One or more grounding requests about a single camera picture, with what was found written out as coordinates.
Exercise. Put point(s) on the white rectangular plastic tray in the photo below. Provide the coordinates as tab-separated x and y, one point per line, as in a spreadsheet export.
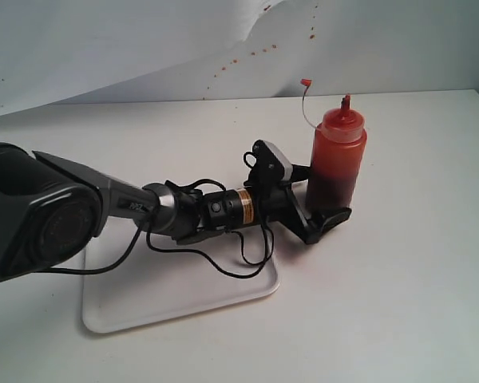
149	287

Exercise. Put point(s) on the white paper backdrop sheet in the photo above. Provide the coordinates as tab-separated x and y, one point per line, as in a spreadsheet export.
131	51

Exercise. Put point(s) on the red ketchup squeeze bottle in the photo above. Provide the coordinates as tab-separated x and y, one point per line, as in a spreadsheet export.
337	152

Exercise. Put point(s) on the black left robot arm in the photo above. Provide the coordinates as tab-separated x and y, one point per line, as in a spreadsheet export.
50	207

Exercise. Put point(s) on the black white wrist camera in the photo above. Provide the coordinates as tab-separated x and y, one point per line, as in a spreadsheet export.
271	167

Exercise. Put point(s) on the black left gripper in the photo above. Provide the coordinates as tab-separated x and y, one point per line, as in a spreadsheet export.
275	201

